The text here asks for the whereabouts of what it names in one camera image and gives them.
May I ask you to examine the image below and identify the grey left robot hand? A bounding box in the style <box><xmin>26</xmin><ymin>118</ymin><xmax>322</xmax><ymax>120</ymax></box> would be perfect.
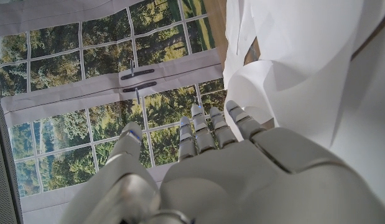
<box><xmin>60</xmin><ymin>100</ymin><xmax>385</xmax><ymax>224</ymax></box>

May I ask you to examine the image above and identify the white receipt paper strip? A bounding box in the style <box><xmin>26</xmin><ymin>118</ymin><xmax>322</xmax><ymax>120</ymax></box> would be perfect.
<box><xmin>223</xmin><ymin>0</ymin><xmax>385</xmax><ymax>209</ymax></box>

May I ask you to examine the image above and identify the printed forest window backdrop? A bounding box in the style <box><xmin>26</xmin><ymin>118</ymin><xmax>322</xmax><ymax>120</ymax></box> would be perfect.
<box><xmin>0</xmin><ymin>0</ymin><xmax>230</xmax><ymax>224</ymax></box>

